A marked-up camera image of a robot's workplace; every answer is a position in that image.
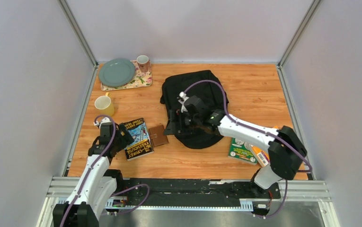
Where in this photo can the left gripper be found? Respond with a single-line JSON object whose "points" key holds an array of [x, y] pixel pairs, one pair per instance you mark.
{"points": [[127, 139]]}

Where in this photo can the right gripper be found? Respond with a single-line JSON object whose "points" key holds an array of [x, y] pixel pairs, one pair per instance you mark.
{"points": [[175, 116]]}

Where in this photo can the Treehouse storey book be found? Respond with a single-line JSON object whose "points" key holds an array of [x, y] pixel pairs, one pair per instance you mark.
{"points": [[141, 145]]}

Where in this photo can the black backpack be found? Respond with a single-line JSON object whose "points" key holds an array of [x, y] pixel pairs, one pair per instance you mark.
{"points": [[208, 92]]}

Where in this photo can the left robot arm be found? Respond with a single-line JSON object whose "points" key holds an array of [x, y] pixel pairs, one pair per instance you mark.
{"points": [[97, 183]]}

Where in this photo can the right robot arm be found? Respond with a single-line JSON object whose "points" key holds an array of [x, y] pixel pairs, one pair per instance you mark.
{"points": [[285, 150]]}

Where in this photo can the brown leather wallet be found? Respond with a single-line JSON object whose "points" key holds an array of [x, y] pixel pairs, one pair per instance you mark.
{"points": [[157, 136]]}

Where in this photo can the yellow mug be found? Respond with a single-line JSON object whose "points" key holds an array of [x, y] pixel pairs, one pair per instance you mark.
{"points": [[105, 105]]}

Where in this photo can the floral tray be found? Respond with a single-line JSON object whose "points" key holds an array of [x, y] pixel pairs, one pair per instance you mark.
{"points": [[140, 79]]}

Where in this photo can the grey-green plate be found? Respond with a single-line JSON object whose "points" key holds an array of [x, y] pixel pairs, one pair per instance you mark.
{"points": [[117, 72]]}

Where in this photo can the green coin book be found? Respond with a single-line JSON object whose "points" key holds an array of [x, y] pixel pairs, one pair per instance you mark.
{"points": [[239, 151]]}

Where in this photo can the brown patterned mug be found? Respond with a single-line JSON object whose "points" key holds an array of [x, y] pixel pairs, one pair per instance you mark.
{"points": [[143, 62]]}

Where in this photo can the orange book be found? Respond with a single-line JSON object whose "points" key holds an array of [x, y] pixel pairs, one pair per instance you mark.
{"points": [[260, 156]]}

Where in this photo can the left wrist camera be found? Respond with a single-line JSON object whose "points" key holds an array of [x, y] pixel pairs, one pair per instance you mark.
{"points": [[101, 121]]}

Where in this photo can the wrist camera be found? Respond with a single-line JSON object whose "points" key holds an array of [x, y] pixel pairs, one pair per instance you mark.
{"points": [[101, 121], [182, 99]]}

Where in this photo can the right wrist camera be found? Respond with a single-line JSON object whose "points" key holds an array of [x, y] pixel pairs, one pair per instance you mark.
{"points": [[182, 99]]}

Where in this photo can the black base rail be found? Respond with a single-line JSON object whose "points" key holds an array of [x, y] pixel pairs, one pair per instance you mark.
{"points": [[191, 194]]}

